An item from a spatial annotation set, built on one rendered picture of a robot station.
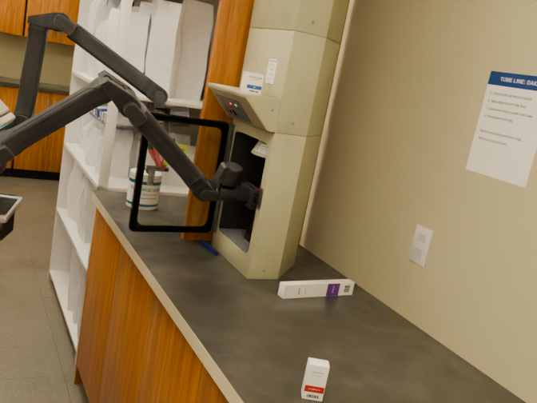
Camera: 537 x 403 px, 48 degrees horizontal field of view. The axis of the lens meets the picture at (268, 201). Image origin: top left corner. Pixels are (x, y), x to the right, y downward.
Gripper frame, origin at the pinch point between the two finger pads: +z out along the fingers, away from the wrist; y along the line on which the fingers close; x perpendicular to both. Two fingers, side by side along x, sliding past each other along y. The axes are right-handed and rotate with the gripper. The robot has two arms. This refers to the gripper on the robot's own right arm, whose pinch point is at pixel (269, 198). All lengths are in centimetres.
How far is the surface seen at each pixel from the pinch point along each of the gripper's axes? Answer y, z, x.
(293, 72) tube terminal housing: -13.2, -11.1, -41.8
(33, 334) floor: 136, -39, 123
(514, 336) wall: -80, 32, 8
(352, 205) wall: -2.7, 32.8, -2.7
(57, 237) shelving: 209, -21, 93
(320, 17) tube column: -13, -7, -59
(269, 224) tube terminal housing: -14.0, -5.9, 4.9
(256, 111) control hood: -13.2, -20.0, -28.2
